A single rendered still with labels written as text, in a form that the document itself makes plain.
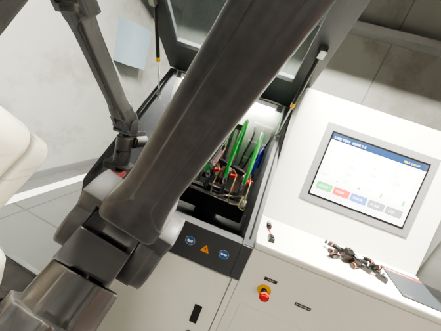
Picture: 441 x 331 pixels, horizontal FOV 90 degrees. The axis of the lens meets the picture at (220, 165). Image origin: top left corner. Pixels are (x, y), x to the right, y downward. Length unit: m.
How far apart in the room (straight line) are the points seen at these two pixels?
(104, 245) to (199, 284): 0.78
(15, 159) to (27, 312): 0.14
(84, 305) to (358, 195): 1.03
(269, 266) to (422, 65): 2.73
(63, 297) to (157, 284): 0.86
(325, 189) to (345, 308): 0.44
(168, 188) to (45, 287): 0.13
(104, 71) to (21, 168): 0.48
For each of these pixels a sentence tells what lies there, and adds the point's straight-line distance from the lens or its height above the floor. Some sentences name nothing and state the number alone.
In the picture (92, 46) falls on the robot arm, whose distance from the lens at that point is 0.71.
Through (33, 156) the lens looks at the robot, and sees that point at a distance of 0.31.
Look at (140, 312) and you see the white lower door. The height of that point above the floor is 0.42.
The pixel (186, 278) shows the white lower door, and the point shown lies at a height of 0.70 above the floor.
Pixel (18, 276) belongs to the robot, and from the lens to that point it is 0.53.
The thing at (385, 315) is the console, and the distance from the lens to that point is 1.08.
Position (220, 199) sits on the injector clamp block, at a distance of 1.01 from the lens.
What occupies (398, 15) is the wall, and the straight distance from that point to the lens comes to 3.20.
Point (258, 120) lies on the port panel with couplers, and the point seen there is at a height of 1.34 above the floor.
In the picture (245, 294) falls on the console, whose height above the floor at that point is 0.75.
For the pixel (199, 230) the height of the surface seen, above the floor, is 0.93.
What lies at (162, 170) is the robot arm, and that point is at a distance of 0.17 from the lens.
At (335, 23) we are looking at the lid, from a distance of 0.87.
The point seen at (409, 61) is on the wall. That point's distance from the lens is 3.16.
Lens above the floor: 1.42
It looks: 18 degrees down
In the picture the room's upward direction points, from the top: 19 degrees clockwise
